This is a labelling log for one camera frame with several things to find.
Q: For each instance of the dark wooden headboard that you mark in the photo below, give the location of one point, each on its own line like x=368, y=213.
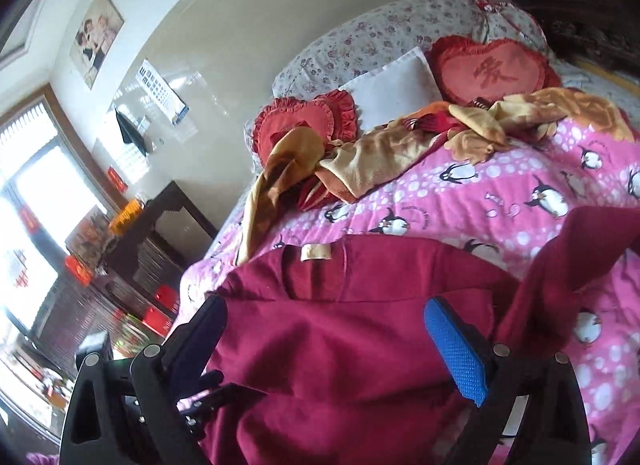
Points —
x=575, y=25

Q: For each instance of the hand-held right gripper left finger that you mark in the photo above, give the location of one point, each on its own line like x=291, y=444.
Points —
x=210, y=327

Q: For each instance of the small frilly red heart cushion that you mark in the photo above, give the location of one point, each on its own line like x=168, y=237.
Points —
x=285, y=125

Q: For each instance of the pink penguin print blanket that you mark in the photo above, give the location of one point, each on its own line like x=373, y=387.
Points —
x=450, y=195

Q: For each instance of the golden satin cloth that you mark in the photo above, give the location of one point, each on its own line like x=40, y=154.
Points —
x=380, y=150

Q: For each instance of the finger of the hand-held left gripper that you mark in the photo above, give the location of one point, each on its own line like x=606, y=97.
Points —
x=220, y=396

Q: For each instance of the large red heart cushion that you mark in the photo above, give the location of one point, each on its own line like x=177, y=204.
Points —
x=490, y=75

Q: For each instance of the person's left forearm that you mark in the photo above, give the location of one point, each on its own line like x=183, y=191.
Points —
x=42, y=459

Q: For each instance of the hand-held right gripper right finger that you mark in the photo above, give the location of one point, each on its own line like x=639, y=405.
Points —
x=457, y=350

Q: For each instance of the wall calendar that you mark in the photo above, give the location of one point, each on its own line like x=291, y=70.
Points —
x=160, y=90

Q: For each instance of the dark wooden cabinet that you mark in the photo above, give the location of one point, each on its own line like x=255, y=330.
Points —
x=170, y=225

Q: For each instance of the orange ornament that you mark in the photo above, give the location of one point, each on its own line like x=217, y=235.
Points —
x=126, y=217

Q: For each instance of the wall poster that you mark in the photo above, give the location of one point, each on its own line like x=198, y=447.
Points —
x=95, y=40

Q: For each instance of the dark hanging cloth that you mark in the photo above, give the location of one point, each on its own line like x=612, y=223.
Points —
x=130, y=132

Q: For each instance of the dark red garment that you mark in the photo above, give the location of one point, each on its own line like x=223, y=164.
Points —
x=325, y=345

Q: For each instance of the floral print quilt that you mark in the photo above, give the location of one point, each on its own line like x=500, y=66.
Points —
x=360, y=35

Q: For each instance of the window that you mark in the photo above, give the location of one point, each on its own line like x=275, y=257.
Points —
x=40, y=185

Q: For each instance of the small red wall sign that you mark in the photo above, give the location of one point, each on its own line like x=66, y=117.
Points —
x=116, y=179

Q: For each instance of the red box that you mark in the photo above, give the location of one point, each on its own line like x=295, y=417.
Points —
x=156, y=324
x=165, y=300
x=78, y=269

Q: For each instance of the white pillow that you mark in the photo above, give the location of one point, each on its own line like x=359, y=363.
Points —
x=395, y=90

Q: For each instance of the light grey bed sheet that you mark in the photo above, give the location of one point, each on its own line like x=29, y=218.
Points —
x=600, y=80

